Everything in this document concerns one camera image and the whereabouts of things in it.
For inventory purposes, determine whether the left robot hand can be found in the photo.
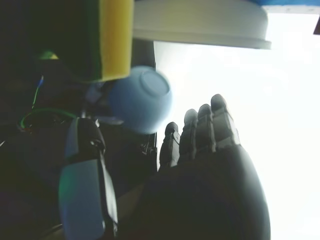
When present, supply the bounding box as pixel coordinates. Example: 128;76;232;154
58;93;273;240

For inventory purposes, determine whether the light blue bowl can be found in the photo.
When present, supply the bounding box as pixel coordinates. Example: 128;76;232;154
105;65;174;135

